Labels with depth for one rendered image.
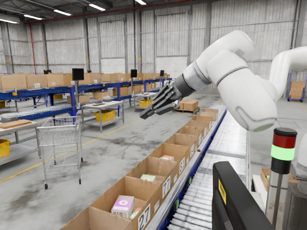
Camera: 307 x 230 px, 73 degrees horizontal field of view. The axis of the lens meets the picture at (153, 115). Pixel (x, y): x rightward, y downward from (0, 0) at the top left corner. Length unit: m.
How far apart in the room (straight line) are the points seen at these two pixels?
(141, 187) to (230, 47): 1.20
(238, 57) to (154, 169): 1.48
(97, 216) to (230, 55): 1.08
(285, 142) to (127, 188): 1.26
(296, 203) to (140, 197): 0.99
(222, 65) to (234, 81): 0.06
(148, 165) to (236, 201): 1.51
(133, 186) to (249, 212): 1.23
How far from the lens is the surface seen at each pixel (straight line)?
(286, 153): 0.61
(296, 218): 1.66
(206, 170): 2.33
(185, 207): 1.83
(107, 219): 1.30
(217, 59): 0.63
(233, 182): 0.55
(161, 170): 1.91
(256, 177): 2.43
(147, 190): 1.57
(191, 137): 2.56
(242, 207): 0.47
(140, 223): 1.31
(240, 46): 0.63
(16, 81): 5.95
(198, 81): 0.66
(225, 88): 0.60
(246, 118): 0.58
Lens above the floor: 1.81
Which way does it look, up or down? 12 degrees down
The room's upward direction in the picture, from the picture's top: straight up
